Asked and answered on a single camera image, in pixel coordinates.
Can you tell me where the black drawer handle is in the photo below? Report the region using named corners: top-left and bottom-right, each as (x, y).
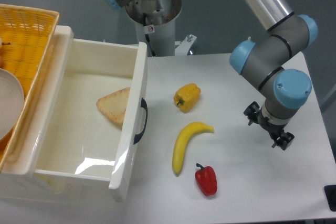
top-left (133, 98), bottom-right (148, 145)

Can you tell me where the white table bracket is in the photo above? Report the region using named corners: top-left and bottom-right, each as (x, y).
top-left (175, 34), bottom-right (197, 56)

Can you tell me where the white top drawer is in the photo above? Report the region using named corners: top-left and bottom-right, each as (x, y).
top-left (33, 38), bottom-right (148, 202)

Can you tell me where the white drawer cabinet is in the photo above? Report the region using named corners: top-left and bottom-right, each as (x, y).
top-left (1, 26), bottom-right (81, 204)

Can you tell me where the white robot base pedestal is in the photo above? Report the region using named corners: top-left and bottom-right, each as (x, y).
top-left (125, 0), bottom-right (182, 57)

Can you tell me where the yellow banana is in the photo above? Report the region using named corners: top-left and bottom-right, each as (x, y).
top-left (172, 122), bottom-right (214, 176)

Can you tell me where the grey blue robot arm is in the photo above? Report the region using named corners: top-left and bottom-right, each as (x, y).
top-left (105, 0), bottom-right (318, 150)

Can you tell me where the toast bread slice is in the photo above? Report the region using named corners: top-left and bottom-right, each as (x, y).
top-left (96, 87), bottom-right (130, 124)

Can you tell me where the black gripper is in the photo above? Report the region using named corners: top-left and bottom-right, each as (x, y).
top-left (243, 101), bottom-right (294, 151)

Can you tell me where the yellow bell pepper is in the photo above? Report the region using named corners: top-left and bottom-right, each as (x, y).
top-left (173, 83), bottom-right (201, 112)

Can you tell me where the yellow woven basket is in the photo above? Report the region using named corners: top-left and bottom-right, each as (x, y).
top-left (1, 4), bottom-right (59, 167)

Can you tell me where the white plate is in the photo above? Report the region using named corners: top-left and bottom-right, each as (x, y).
top-left (1, 69), bottom-right (24, 139)

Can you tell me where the black corner object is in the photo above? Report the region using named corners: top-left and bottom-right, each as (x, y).
top-left (324, 185), bottom-right (336, 212)

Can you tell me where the red bell pepper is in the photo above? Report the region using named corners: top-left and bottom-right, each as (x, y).
top-left (195, 163), bottom-right (218, 196)

